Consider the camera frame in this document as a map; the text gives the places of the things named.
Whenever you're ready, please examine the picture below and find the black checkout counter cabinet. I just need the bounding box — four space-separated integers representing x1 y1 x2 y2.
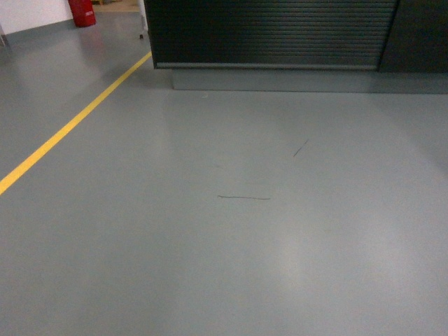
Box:
145 1 447 95

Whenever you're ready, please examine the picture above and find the red fire extinguisher box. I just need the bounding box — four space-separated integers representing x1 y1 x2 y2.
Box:
68 0 96 28

